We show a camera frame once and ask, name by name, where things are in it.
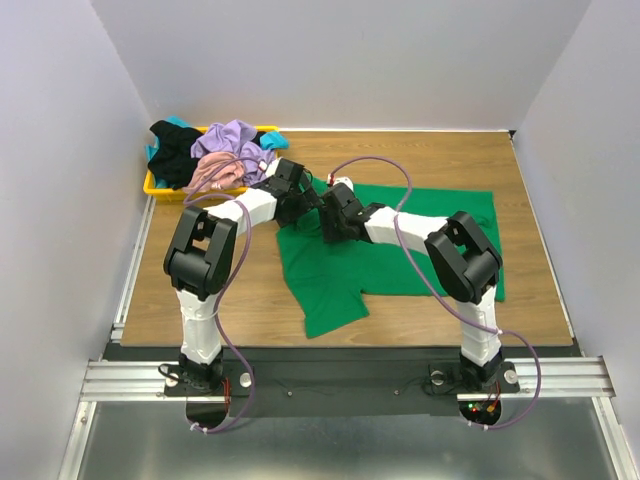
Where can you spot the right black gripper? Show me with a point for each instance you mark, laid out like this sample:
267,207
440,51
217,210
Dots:
329,220

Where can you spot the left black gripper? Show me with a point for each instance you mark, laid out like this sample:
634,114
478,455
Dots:
310,195

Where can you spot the green t-shirt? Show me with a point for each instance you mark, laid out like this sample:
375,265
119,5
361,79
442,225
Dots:
329,280

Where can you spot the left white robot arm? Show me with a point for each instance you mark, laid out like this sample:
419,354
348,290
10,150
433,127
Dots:
199,263

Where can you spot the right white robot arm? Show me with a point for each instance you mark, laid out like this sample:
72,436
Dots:
466,264

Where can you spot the teal t-shirt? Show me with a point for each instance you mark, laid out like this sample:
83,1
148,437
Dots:
225,156

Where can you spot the lavender t-shirt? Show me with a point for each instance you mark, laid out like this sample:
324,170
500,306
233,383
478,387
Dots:
233,140

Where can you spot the pink t-shirt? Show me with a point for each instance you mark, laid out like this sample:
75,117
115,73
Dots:
216,171

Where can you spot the black t-shirt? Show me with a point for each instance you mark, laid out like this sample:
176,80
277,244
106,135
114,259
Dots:
172,161

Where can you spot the yellow plastic bin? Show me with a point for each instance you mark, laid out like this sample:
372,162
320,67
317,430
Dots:
165,192

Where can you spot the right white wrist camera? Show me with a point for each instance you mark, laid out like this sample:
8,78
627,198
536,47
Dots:
342,181

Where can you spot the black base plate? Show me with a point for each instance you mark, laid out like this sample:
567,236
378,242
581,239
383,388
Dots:
270,382

